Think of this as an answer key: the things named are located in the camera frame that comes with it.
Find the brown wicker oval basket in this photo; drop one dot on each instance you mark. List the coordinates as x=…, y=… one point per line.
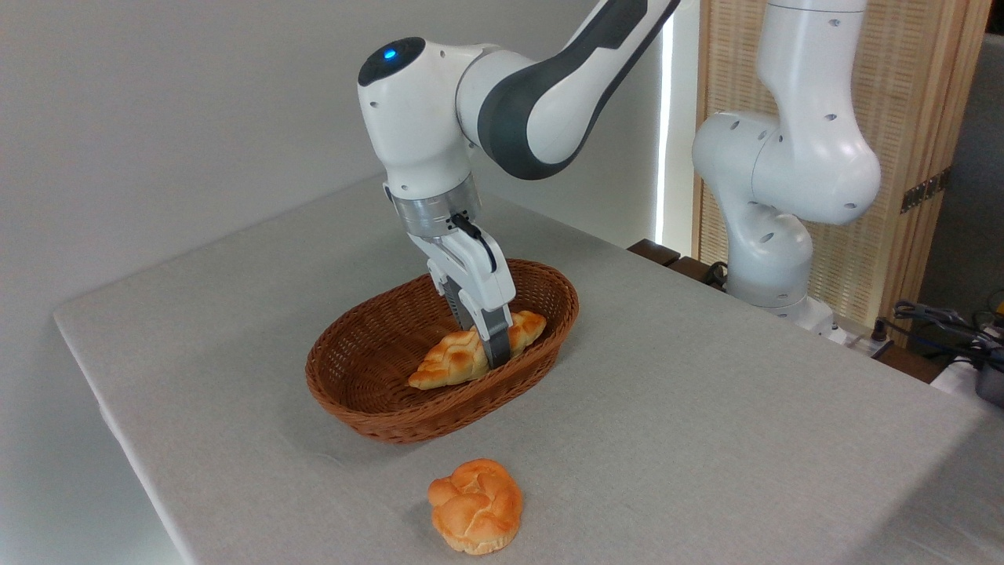
x=369, y=369

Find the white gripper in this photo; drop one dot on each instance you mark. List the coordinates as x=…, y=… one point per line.
x=478, y=271

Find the long braided bread loaf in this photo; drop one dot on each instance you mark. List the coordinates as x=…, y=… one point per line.
x=447, y=361

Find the round knotted bread roll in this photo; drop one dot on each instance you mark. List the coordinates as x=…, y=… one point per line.
x=476, y=506

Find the dark wooden base board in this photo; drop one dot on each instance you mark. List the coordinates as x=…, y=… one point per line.
x=655, y=253

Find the dark metal screen hinge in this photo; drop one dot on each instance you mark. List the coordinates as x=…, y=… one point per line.
x=925, y=191

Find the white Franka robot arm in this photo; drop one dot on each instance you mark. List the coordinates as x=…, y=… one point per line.
x=549, y=94

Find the grey tablecloth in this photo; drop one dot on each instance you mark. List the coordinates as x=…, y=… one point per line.
x=706, y=439

